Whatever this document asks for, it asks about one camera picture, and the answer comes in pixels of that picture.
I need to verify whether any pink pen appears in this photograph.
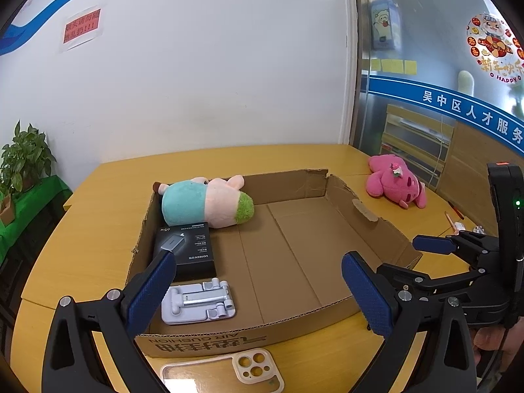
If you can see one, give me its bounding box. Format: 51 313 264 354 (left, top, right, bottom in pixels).
445 201 465 233

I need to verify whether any teal pink plush pig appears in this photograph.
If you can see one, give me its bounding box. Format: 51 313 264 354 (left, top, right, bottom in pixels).
153 175 255 229

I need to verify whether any person right hand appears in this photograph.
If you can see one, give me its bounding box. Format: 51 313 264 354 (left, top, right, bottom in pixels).
472 318 524 372

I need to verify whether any red wall notice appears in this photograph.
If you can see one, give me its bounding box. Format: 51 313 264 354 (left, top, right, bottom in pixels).
60 5 104 52

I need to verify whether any green cloth covered table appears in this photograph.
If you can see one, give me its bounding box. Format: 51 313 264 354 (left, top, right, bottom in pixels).
1 175 73 262

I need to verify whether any pink plush bear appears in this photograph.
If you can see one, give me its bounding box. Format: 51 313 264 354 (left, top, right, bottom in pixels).
366 154 427 209

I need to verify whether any brown cardboard box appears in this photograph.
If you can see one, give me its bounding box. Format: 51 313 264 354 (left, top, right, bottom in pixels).
137 169 420 358

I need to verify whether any small white object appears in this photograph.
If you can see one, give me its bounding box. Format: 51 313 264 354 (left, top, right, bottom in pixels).
453 222 486 234

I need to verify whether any clear white phone case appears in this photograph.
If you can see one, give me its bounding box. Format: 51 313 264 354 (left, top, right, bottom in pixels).
159 349 285 393

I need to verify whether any black charger box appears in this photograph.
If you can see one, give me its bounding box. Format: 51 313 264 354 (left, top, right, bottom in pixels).
153 223 217 283

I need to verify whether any white folding phone stand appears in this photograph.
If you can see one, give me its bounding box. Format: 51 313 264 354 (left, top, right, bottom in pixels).
161 278 236 326

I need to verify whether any green potted plant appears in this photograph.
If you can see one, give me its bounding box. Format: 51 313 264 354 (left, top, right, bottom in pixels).
1 122 56 196

